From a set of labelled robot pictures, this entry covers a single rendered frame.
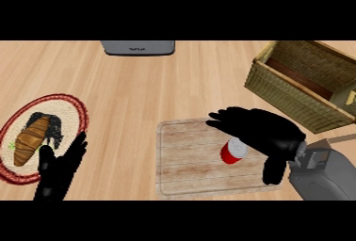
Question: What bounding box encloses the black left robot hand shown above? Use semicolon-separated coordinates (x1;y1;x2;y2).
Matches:
32;131;88;201

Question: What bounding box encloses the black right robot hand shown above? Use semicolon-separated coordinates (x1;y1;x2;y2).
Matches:
203;106;307;185

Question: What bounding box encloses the red can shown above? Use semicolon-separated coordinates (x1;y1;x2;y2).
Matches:
218;136;249;166

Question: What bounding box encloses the pale wooden cutting board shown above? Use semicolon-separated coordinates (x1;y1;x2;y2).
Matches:
153;117;283;200

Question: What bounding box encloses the olive wicker basket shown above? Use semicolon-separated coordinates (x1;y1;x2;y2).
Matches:
243;40;356;135

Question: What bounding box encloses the brown croissant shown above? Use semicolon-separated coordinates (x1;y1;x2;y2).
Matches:
11;116;51;168

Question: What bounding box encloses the round red-rimmed placemat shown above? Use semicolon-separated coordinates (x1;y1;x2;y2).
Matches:
0;92;90;186

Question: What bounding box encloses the dark grey appliance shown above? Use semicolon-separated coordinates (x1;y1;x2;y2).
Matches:
99;40;177;57

